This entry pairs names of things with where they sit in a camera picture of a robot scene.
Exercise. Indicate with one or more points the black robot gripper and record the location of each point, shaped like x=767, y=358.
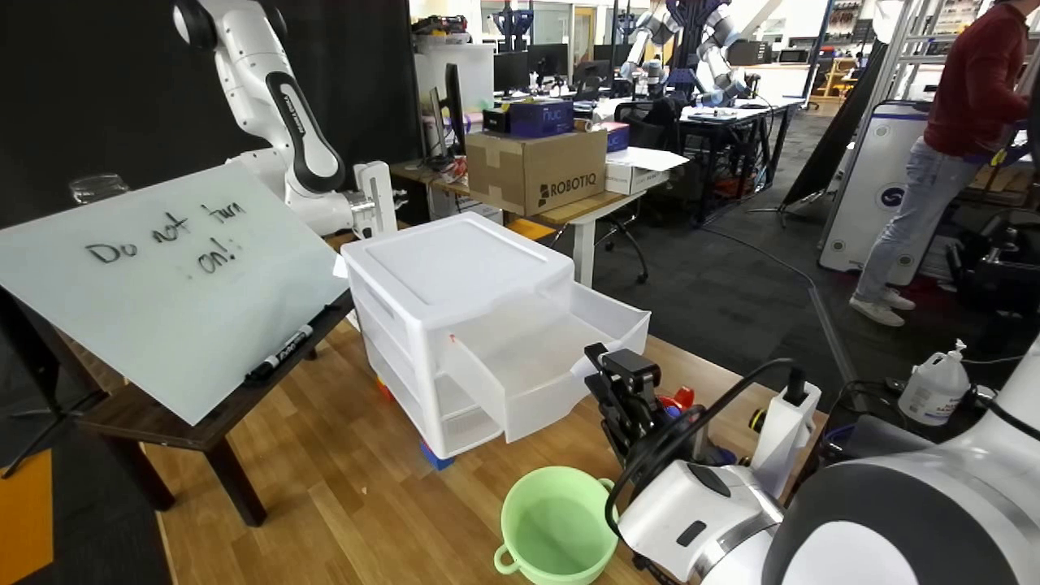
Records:
x=638, y=423

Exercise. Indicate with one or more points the white boxy gripper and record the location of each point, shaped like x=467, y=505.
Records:
x=378, y=199

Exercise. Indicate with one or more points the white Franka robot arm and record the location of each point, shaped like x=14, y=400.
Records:
x=865, y=523

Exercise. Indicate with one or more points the white idle robot arm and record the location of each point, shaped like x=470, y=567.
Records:
x=287, y=120

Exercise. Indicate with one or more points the light wooden desk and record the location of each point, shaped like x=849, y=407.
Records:
x=435, y=181

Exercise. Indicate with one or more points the large cardboard box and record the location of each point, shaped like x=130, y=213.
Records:
x=532, y=174

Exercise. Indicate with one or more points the dark purple box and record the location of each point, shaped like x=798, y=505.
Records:
x=528, y=120

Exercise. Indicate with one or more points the light green plastic pot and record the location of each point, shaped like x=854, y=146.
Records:
x=556, y=531

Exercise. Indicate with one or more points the black whiteboard marker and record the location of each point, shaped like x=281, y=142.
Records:
x=285, y=349

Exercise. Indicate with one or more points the blue tape piece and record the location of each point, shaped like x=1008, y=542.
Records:
x=436, y=458

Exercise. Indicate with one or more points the white paper stack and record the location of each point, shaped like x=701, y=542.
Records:
x=646, y=163

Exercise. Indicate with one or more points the whiteboard with handwritten note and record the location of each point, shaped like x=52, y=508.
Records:
x=163, y=305

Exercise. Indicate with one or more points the white plastic jug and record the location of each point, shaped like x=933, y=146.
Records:
x=931, y=393

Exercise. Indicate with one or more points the white floor cabinet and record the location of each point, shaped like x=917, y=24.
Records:
x=878, y=185

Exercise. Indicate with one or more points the dark wooden side table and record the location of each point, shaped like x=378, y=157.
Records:
x=142, y=418

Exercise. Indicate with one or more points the person in red shirt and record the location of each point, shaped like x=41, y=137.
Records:
x=969, y=100

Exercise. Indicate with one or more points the orange floor mat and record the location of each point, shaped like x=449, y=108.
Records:
x=24, y=523

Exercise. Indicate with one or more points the white plastic drawer cabinet frame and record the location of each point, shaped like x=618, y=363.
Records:
x=435, y=263

